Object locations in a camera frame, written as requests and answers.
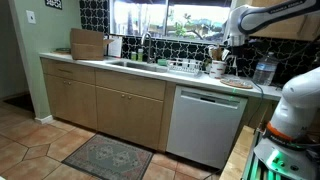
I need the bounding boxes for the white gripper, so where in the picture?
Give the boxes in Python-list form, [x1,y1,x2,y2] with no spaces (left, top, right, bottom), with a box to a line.
[224,32,246,47]

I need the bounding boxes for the robot base with green lights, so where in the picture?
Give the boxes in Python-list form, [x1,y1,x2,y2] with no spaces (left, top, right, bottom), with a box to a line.
[241,131,320,180]

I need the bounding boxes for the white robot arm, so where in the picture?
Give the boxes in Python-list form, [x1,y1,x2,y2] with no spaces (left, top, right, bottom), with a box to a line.
[225,0,320,141]

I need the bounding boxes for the wooden utensils in holder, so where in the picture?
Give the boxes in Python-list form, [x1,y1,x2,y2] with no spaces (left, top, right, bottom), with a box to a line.
[208,45,230,61]

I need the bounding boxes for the white red utensil holder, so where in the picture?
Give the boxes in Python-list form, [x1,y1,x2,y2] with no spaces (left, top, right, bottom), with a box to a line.
[209,60,226,79]

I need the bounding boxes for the green plate on counter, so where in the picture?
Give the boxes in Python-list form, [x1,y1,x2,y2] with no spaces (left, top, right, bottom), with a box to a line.
[53,48,71,54]

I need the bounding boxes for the kitchen window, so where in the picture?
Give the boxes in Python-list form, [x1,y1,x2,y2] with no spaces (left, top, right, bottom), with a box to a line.
[109,0,232,41]

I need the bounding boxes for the clear plastic water bottle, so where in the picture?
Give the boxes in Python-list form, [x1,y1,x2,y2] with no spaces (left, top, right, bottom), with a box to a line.
[253,52,279,86]

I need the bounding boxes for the white dish rack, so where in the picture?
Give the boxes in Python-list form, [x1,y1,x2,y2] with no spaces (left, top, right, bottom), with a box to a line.
[166,58,203,76]

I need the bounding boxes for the wooden upper cabinet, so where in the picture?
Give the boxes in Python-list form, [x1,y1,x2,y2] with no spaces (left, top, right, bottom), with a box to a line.
[246,0,320,41]

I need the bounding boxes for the green sponge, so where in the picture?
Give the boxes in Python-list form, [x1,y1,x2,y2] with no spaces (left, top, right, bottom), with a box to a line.
[157,59,167,66]

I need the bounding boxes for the chrome kitchen faucet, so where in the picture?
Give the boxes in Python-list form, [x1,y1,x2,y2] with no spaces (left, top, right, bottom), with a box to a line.
[141,31,155,64]

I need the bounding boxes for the stainless steel sink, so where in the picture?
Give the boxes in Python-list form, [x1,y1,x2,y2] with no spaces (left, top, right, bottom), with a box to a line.
[109,61,168,73]

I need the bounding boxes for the white dishwasher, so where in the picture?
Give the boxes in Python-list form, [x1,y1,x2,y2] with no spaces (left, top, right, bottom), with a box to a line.
[166,86,247,169]

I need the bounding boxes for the green soap bottle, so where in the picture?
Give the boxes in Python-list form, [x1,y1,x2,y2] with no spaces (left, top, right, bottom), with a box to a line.
[138,49,143,62]

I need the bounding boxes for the wooden base cabinets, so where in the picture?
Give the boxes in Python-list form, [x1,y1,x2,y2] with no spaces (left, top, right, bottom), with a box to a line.
[41,58,175,151]

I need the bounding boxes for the white paper sheet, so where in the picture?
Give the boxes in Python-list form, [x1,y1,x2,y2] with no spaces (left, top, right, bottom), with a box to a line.
[108,35,123,58]

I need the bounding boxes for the wooden robot cart top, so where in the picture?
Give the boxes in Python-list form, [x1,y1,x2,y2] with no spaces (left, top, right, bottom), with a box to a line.
[219,126,254,180]

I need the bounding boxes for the brown cardboard box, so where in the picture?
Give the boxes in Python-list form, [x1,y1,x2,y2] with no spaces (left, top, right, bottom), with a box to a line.
[70,28,113,60]

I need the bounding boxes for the patterned floor rug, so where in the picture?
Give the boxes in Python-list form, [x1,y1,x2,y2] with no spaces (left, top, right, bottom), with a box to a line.
[63,134,153,180]

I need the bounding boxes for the black power cable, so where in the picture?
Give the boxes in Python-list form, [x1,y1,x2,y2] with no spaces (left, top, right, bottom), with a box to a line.
[233,56,265,131]

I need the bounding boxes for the black white wall picture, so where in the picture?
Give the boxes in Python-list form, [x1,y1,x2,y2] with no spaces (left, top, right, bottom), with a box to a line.
[45,0,62,10]

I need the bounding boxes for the white light switch plate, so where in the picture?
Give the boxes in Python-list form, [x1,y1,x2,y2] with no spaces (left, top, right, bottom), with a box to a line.
[26,10,36,24]

